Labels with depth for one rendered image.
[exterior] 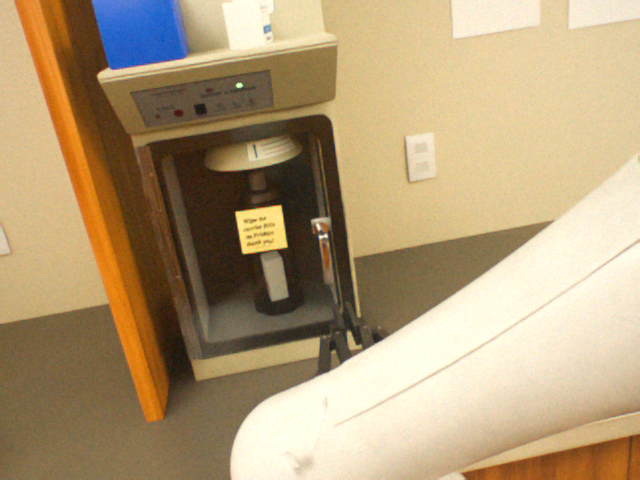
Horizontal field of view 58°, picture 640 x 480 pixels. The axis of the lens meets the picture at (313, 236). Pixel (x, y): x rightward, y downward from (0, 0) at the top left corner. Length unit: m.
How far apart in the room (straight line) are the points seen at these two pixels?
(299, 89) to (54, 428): 0.71
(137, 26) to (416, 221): 0.92
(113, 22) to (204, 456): 0.63
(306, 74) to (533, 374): 0.63
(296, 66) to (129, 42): 0.22
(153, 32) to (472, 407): 0.64
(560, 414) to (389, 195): 1.19
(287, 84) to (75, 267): 0.84
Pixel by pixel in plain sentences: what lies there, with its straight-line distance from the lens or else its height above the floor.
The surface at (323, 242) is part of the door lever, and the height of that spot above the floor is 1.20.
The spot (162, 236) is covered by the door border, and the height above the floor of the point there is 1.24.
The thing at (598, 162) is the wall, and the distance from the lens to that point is 1.68.
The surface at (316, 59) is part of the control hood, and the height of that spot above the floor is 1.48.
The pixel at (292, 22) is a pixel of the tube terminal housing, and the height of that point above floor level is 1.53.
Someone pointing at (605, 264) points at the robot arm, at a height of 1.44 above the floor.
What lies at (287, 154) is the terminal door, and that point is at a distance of 0.94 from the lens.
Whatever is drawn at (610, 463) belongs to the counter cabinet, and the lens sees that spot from 1.10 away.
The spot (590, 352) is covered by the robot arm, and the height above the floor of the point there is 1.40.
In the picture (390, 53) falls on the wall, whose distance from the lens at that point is 1.41.
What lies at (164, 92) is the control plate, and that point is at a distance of 0.85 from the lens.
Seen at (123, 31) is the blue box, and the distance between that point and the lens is 0.83.
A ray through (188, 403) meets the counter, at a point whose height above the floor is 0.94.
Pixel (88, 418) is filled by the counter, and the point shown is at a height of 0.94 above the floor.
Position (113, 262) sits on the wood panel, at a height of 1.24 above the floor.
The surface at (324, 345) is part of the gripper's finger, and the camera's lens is 0.75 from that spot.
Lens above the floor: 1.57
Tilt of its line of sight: 23 degrees down
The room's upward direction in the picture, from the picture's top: 9 degrees counter-clockwise
